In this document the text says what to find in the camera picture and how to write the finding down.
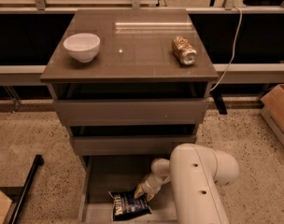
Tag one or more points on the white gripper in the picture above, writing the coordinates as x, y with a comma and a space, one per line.
149, 186

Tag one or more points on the blue chip bag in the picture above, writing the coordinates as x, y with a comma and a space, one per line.
126, 206

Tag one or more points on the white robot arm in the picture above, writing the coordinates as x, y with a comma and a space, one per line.
194, 172

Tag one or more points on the bottom open grey drawer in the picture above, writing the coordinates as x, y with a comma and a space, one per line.
119, 174

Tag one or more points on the middle grey drawer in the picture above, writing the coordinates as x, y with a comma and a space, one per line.
128, 145

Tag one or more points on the top grey drawer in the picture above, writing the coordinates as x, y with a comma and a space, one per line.
130, 112

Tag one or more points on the grey drawer cabinet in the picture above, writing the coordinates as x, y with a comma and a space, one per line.
135, 62

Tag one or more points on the black pole on floor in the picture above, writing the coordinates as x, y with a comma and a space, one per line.
38, 161

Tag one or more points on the crushed gold soda can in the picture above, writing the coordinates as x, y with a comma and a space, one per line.
184, 50

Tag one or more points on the cardboard box right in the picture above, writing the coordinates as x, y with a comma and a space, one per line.
273, 110

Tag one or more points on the white ceramic bowl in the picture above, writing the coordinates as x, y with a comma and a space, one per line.
82, 47

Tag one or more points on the black bracket behind cabinet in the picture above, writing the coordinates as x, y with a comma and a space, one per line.
218, 100

